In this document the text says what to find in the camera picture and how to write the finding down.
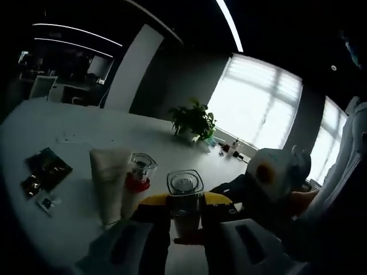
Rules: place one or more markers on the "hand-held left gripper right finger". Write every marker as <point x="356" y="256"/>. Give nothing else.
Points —
<point x="218" y="229"/>

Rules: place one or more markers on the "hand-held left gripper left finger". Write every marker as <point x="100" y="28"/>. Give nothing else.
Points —
<point x="149" y="229"/>

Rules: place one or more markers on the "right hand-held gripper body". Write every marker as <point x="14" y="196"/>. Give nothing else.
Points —
<point x="275" y="166"/>

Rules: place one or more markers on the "red-collar clear-cap skincare bottle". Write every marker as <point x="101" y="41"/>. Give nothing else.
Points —
<point x="137" y="184"/>

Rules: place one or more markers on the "white skincare bottle red label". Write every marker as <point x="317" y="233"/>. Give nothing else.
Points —
<point x="185" y="183"/>

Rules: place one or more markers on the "white skincare tube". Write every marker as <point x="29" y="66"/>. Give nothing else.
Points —
<point x="109" y="177"/>

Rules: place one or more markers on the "clear skincare sachet blue square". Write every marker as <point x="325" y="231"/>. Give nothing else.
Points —
<point x="47" y="204"/>

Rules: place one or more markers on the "blue green skincare packet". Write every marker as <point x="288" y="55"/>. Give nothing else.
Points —
<point x="48" y="166"/>

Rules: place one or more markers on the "gold foil skincare sachet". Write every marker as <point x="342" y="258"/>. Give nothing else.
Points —
<point x="31" y="186"/>

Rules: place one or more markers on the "small white pump bottle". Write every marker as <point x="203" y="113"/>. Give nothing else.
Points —
<point x="235" y="147"/>

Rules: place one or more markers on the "teal packet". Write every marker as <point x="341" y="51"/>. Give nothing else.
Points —
<point x="210" y="143"/>

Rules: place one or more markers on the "green potted plant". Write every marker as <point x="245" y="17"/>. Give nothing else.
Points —
<point x="192" y="117"/>

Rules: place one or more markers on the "wide ceiling light strip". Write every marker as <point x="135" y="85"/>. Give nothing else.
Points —
<point x="230" y="23"/>

